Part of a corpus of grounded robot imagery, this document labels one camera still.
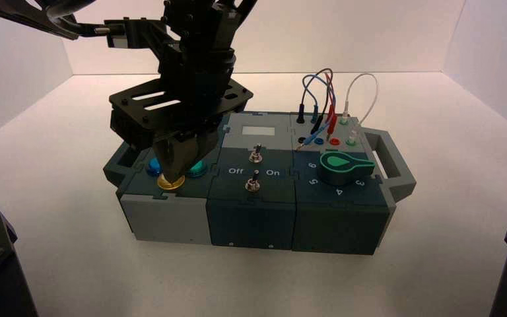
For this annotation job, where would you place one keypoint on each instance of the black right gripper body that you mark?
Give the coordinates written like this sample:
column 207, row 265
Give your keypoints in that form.
column 192, row 100

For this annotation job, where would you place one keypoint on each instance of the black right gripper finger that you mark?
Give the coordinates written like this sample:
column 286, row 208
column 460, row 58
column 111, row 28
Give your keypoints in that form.
column 206, row 146
column 175, row 157

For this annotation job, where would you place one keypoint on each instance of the yellow push button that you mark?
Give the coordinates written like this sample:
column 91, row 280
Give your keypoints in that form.
column 170, row 185

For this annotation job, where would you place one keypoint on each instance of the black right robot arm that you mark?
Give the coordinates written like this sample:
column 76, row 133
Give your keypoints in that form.
column 201, row 22

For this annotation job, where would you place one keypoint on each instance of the green push button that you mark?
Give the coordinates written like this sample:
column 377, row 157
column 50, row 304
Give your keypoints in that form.
column 199, row 169

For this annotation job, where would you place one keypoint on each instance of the blue push button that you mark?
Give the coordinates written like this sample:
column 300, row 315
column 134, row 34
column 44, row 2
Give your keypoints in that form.
column 153, row 167

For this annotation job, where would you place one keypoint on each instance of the small grey display screen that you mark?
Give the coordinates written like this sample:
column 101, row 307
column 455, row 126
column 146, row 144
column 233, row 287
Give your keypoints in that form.
column 258, row 131

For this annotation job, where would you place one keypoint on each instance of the dark teal grey control box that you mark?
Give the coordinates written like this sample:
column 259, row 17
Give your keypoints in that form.
column 249, row 227

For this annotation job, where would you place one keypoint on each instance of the blue banana socket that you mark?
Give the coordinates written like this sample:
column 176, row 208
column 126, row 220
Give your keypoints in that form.
column 319, row 141

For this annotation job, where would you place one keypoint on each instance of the red banana socket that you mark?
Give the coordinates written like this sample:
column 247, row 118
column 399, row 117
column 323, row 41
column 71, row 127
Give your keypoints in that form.
column 334, row 141

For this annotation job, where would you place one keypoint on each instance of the green rotary knob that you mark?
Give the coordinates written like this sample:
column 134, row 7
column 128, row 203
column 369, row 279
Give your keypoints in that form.
column 343, row 168

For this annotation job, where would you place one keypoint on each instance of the green banana socket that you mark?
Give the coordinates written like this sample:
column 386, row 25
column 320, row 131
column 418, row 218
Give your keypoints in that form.
column 351, row 142

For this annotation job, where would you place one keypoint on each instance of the metal toggle switch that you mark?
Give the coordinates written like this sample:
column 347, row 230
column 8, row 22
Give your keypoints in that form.
column 256, row 154
column 252, row 183

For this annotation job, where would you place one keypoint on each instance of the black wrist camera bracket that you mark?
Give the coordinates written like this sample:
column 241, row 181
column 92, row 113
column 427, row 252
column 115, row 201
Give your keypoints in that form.
column 140, row 34

